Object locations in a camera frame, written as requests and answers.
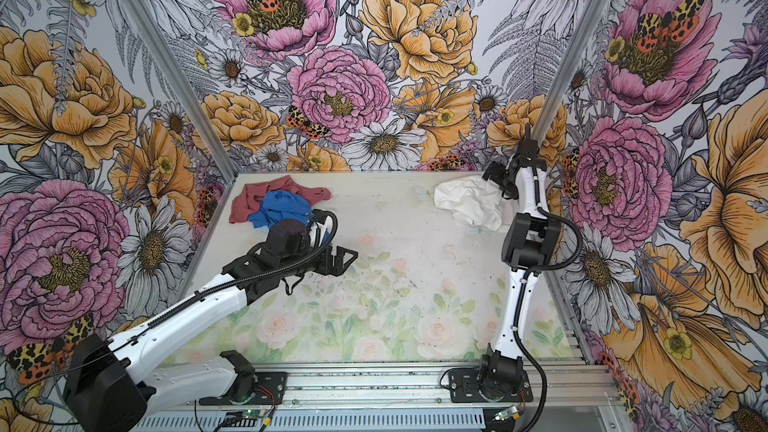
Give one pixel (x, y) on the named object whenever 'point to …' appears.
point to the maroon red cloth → (245, 202)
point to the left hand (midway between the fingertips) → (342, 260)
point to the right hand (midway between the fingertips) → (493, 186)
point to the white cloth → (476, 199)
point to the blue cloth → (279, 205)
